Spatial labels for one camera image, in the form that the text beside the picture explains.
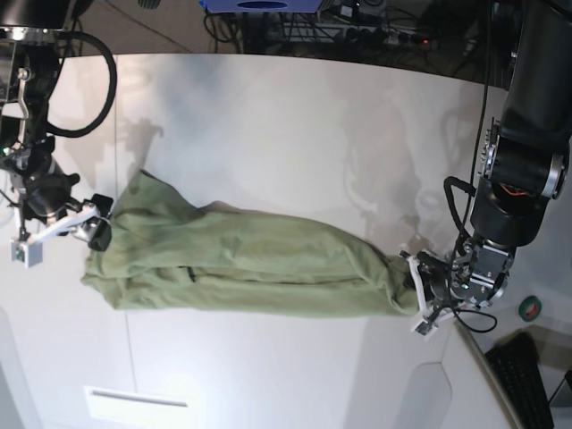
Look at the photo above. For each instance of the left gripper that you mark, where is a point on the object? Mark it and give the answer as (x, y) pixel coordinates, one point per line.
(474, 280)

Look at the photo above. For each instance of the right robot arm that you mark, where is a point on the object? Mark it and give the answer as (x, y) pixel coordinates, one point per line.
(36, 39)

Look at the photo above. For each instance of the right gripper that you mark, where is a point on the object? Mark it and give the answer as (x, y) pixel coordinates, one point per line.
(45, 194)

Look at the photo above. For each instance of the green tape roll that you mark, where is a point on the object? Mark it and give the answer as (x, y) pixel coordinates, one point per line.
(530, 309)

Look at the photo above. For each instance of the green t-shirt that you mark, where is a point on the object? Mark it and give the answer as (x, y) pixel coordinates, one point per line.
(167, 253)

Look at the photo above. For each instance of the white slotted plate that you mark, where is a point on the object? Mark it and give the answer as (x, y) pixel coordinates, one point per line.
(139, 410)

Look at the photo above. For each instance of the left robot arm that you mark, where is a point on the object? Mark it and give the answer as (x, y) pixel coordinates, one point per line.
(524, 165)

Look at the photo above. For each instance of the black keyboard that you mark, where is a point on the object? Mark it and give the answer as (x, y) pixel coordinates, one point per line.
(515, 366)

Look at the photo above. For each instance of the blue box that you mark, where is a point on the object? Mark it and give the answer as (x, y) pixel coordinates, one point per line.
(260, 6)

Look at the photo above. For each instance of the power strip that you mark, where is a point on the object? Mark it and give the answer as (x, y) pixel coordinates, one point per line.
(384, 36)

